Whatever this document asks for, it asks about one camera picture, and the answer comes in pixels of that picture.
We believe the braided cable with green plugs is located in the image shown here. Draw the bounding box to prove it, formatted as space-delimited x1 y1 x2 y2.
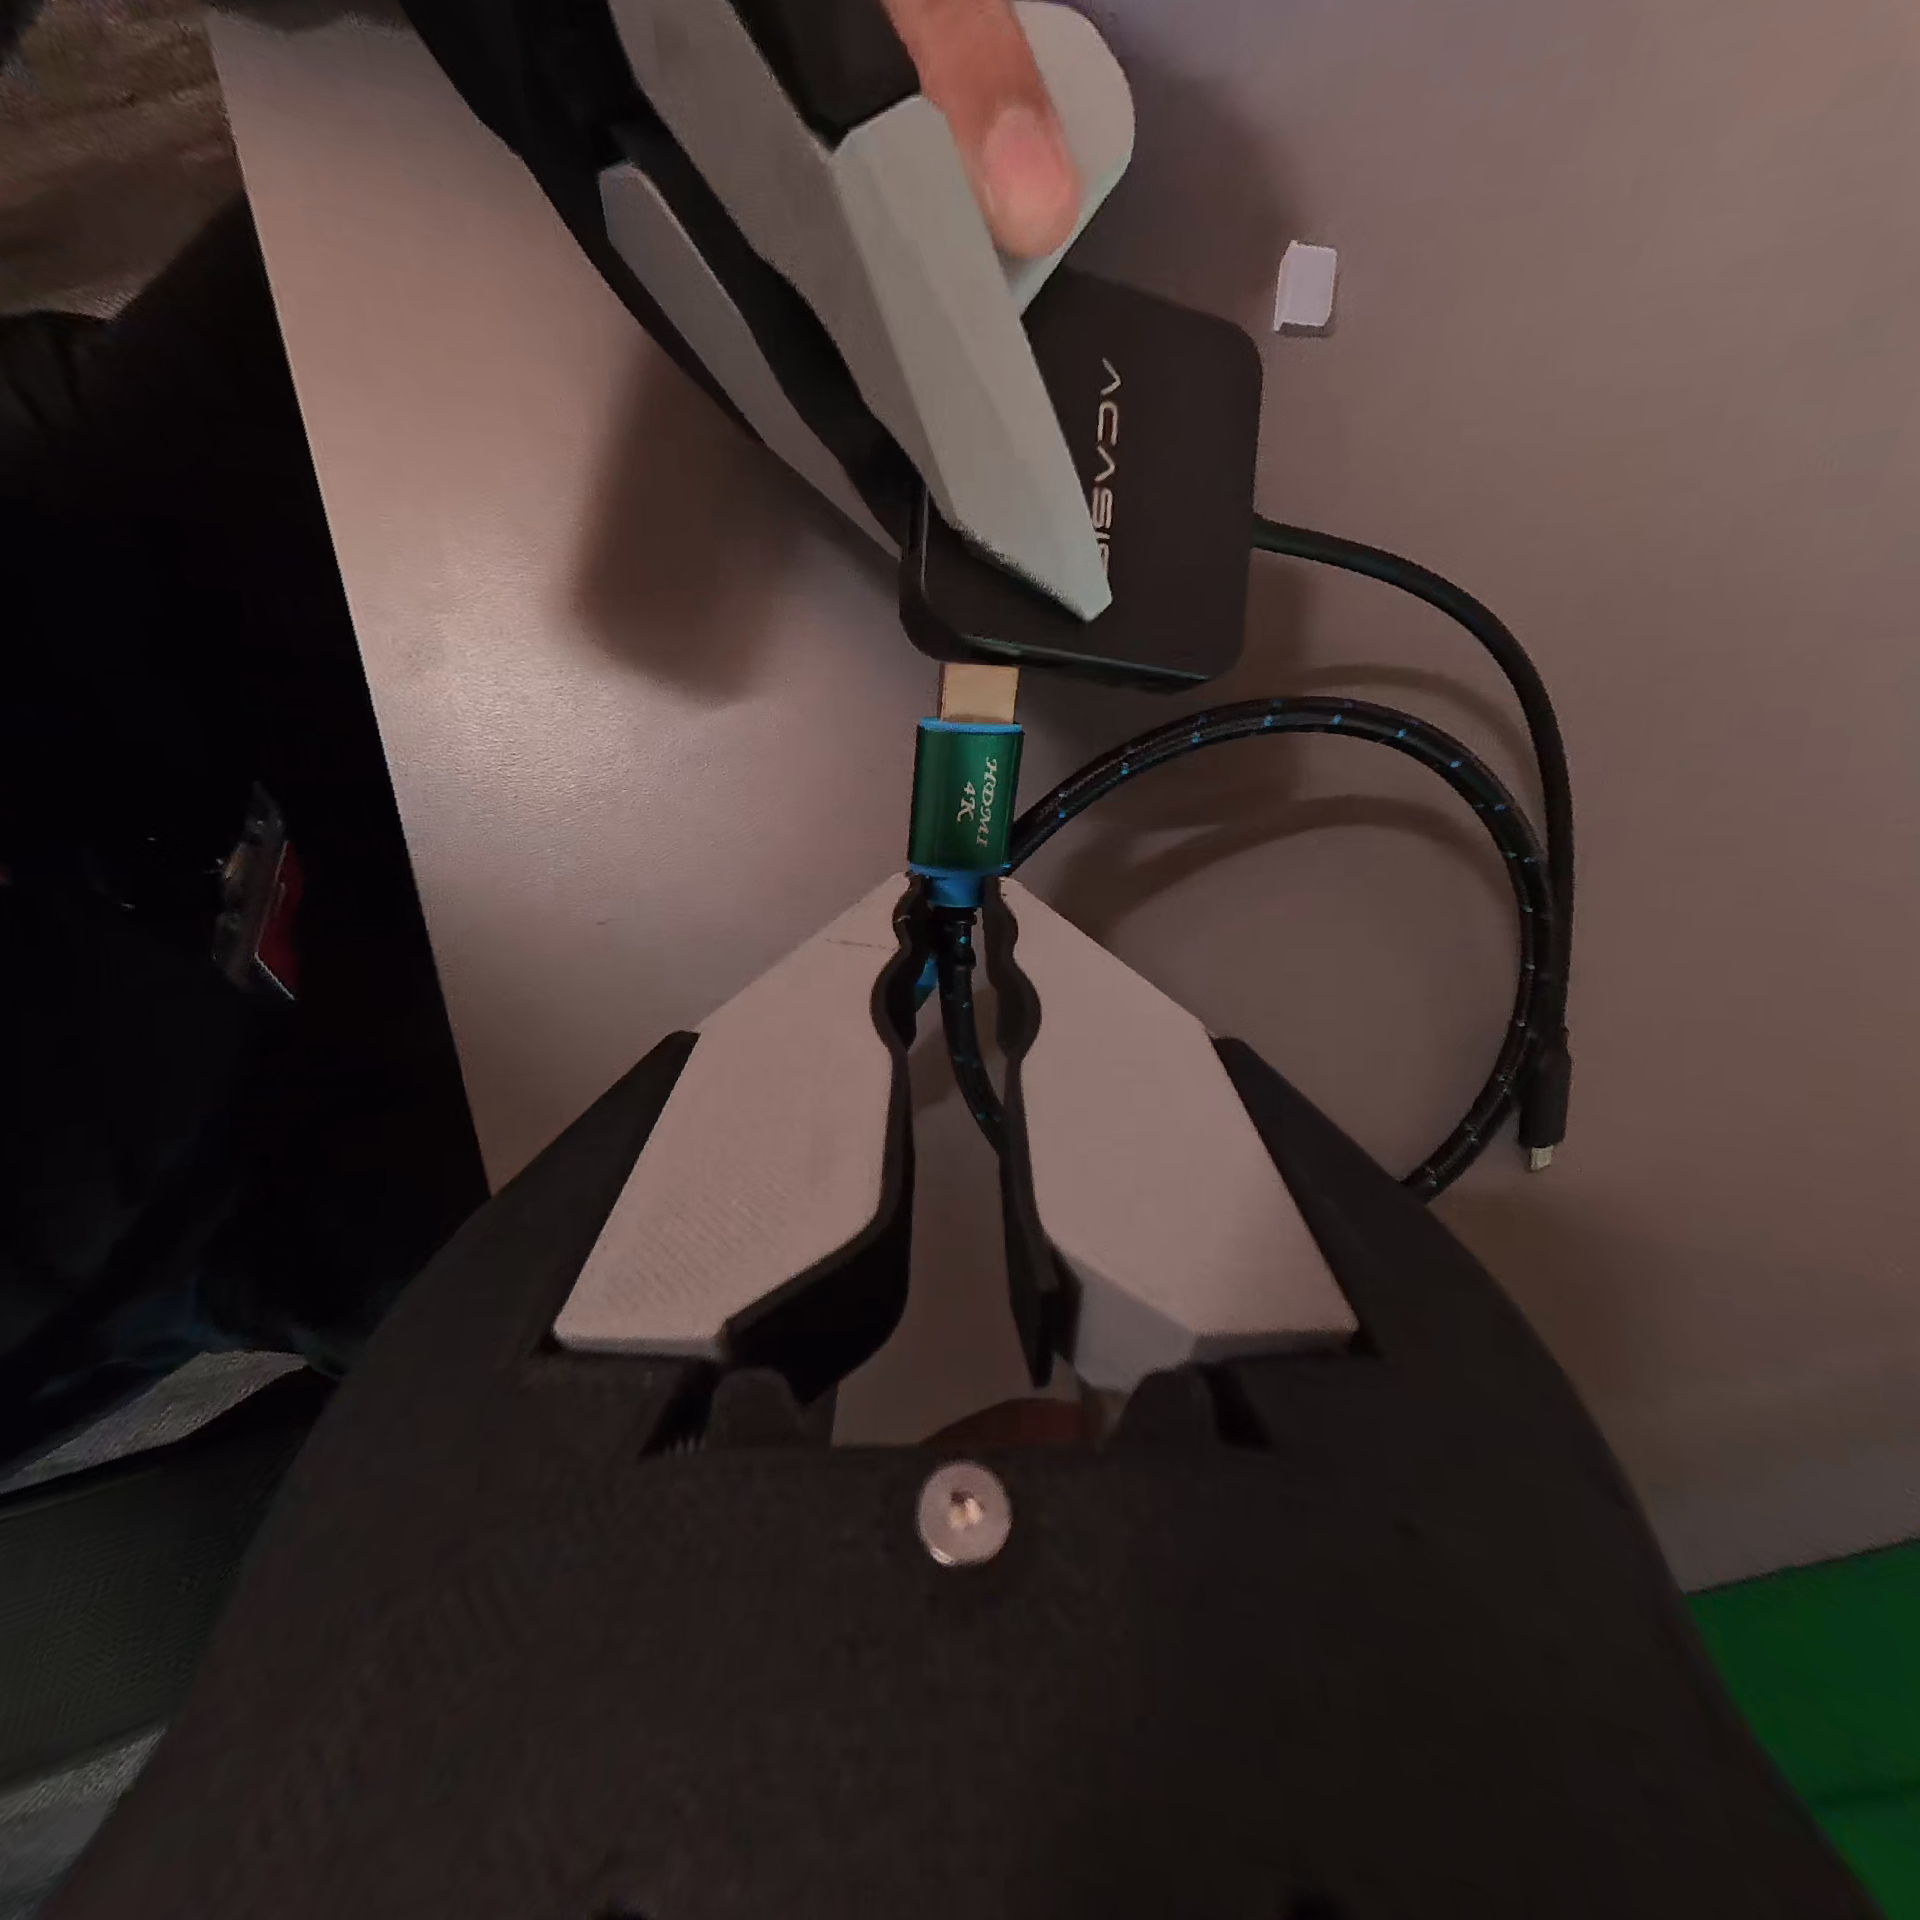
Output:
902 665 1561 1204

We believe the person's left hand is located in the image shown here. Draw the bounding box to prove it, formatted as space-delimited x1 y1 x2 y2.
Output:
885 0 1077 258

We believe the black usb hub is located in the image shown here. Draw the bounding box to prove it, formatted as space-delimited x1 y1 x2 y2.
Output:
902 268 1574 1182

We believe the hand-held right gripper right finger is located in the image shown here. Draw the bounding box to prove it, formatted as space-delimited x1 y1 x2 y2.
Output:
983 874 1361 1386

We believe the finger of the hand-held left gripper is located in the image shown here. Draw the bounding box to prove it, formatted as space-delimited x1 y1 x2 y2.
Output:
607 0 1134 625
600 163 922 561

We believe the green plastic bin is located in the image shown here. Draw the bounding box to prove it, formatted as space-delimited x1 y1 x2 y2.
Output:
1678 1547 1920 1920

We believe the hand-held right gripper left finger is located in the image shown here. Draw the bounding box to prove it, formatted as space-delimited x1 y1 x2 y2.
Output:
556 874 922 1402

